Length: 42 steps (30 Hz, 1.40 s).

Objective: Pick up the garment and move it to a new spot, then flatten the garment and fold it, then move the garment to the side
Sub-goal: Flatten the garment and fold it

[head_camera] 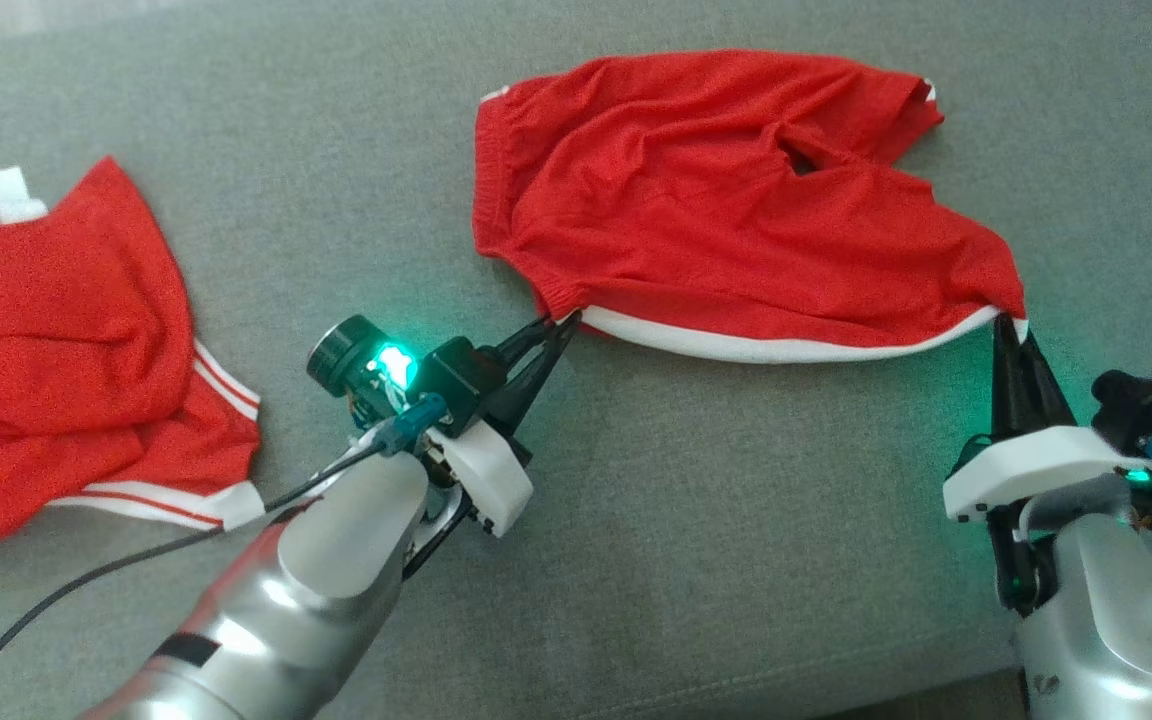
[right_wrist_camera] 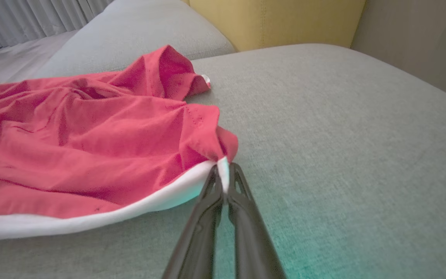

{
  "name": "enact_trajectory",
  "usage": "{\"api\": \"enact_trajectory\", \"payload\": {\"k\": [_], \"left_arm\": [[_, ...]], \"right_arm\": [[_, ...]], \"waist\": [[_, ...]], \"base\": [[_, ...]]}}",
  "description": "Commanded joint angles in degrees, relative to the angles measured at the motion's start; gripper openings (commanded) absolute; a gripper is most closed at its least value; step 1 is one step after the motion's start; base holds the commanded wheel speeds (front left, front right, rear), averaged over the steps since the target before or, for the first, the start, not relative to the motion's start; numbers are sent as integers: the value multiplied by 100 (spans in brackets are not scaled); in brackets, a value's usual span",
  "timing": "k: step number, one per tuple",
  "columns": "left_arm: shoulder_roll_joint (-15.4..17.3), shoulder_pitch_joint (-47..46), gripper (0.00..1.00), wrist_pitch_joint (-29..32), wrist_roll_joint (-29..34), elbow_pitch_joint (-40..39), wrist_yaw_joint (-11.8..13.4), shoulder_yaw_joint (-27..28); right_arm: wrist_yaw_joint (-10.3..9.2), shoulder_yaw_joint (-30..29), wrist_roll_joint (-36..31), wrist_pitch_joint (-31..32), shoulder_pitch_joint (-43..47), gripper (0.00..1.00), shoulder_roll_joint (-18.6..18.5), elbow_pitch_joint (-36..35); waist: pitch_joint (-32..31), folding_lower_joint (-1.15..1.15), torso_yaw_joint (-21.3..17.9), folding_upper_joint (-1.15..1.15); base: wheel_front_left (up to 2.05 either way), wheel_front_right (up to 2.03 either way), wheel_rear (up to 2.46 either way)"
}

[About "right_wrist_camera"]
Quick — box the red Bulls basketball jersey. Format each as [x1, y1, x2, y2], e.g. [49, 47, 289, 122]
[0, 45, 240, 241]

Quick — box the yellow sofa cushion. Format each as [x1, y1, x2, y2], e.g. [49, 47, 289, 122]
[184, 0, 367, 53]

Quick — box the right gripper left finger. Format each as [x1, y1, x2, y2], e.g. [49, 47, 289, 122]
[162, 165, 225, 279]

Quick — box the grey pleated curtain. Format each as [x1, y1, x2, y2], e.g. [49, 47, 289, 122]
[0, 0, 113, 49]

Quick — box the grey sofa back cushion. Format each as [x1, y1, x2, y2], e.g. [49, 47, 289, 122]
[33, 0, 236, 78]

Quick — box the grey sofa seat cushion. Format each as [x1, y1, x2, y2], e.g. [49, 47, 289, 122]
[0, 43, 446, 279]

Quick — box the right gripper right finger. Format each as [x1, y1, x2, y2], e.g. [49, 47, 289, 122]
[227, 163, 288, 279]

